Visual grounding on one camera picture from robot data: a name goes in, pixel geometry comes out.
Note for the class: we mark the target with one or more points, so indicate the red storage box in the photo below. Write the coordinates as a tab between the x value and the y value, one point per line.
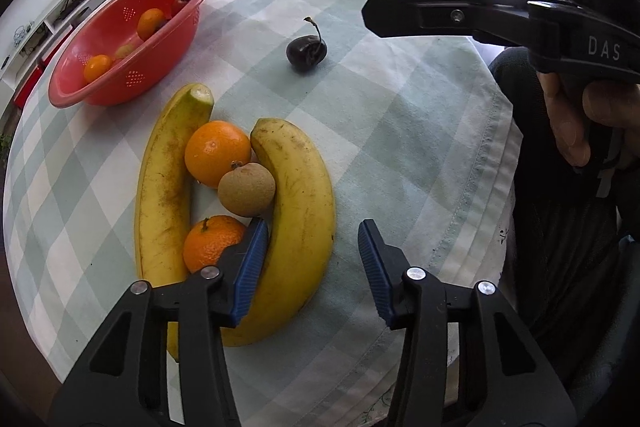
22	93
57	49

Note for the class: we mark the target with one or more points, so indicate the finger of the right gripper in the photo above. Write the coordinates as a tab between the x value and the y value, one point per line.
498	22

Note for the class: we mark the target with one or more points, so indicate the curved yellow banana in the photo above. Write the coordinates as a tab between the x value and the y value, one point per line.
302	232

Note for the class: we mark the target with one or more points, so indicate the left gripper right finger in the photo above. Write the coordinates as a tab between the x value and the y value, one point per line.
467	358

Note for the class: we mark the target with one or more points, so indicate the left red storage box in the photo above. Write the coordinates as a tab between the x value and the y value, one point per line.
22	93

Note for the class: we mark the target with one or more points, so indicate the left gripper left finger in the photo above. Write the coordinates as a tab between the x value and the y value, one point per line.
120	379

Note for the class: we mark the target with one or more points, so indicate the right red storage box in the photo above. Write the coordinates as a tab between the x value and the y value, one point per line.
57	49

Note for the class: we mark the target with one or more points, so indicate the tan longan fruit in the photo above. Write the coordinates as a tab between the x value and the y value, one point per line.
123	51
247	191

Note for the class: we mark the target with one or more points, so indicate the dark cherry with stem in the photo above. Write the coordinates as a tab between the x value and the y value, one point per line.
306	52

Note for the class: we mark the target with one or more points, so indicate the long banana cut tip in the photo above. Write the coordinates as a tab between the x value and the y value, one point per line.
162	212

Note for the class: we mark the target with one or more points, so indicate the bumpy mandarin with stem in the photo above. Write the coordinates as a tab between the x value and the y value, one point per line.
208	239

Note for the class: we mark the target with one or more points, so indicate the red plastic colander bowl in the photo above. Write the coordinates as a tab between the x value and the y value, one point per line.
111	26

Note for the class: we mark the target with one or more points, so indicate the mandarin orange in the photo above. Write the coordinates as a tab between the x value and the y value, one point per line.
150	22

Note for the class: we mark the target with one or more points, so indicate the person's right hand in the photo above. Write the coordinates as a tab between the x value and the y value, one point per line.
613	106

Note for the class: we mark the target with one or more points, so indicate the smooth orange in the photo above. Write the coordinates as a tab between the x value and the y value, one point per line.
215	149

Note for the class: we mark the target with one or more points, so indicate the checkered green white tablecloth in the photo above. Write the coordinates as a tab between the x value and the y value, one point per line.
415	133

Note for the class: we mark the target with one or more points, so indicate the white tv console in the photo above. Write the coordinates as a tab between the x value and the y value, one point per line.
30	30

